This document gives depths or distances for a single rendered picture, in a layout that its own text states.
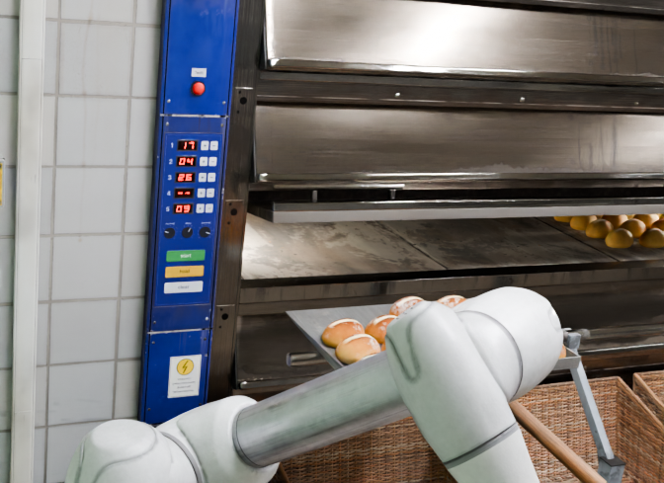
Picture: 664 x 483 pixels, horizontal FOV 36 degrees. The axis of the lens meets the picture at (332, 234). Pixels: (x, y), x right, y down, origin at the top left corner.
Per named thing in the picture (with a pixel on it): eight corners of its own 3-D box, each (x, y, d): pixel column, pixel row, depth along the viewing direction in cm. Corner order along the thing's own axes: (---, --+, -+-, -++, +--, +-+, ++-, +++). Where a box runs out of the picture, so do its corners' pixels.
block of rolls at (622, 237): (502, 195, 361) (505, 179, 360) (610, 193, 382) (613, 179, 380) (614, 251, 309) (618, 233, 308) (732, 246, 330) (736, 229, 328)
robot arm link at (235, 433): (114, 444, 171) (202, 403, 189) (151, 535, 170) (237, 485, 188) (486, 285, 126) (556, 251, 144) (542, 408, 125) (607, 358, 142)
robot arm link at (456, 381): (501, 438, 115) (549, 399, 125) (418, 296, 117) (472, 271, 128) (417, 478, 122) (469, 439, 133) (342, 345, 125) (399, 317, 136)
